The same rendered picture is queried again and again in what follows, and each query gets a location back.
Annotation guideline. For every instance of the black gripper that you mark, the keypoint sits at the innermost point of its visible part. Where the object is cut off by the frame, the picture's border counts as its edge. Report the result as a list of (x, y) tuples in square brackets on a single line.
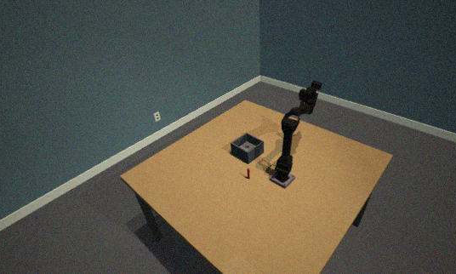
[(316, 85)]

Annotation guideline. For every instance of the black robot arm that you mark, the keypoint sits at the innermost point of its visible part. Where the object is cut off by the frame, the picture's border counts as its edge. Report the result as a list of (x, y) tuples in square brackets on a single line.
[(285, 162)]

